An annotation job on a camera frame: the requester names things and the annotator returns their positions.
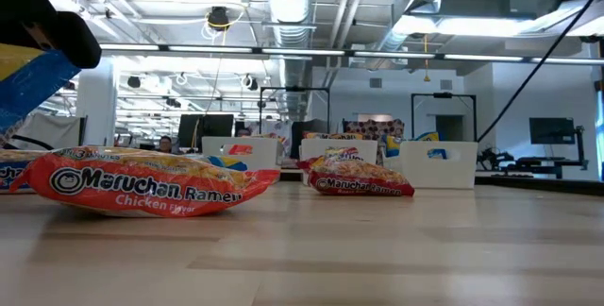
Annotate black monitor on stand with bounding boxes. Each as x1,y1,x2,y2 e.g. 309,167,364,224
528,116,589,170

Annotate grey rectangular ceiling duct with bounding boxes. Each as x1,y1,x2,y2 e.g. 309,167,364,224
443,0,586,19

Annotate black overhead camera rig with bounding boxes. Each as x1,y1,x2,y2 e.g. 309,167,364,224
410,92,478,143

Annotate person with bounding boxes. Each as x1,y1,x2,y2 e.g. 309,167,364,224
155,134,176,155

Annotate black background desk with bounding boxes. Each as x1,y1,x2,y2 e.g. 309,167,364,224
507,156,590,180

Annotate black metal table frame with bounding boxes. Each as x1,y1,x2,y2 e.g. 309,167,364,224
474,175,604,197

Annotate white building column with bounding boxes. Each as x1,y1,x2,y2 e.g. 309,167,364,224
75,58,118,149

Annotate white plastic bin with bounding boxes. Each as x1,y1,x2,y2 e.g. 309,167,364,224
201,135,286,173
382,140,479,190
299,138,379,187

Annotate black hanging ceiling device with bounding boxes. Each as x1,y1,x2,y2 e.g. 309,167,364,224
206,6,231,32

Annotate dotted dark red panel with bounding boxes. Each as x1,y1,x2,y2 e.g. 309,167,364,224
343,118,406,143

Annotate white linear ceiling light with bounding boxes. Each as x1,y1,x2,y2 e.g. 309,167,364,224
98,43,604,67

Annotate dark red Maruchan ramen pack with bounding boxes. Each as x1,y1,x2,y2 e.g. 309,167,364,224
303,130,365,141
295,146,416,198

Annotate black hanging cable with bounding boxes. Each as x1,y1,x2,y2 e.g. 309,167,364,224
476,0,604,143

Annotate orange Maruchan ramen pack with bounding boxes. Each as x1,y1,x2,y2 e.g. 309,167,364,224
8,145,283,219

